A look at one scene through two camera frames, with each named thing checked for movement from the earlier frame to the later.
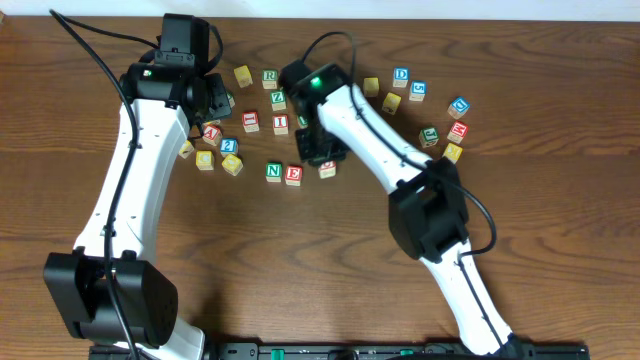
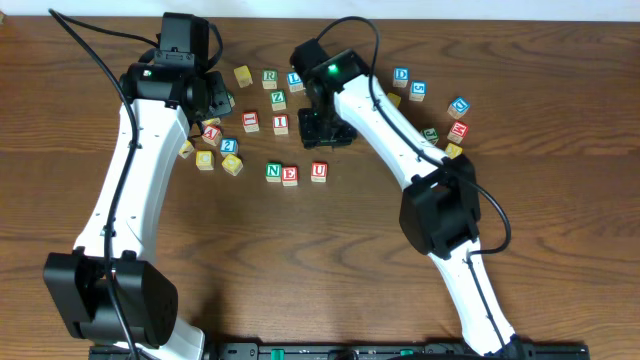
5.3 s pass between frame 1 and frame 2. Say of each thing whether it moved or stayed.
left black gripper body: stayed
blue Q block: stayed
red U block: moved
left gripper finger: stayed
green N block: stayed
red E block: moved
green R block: stayed
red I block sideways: stayed
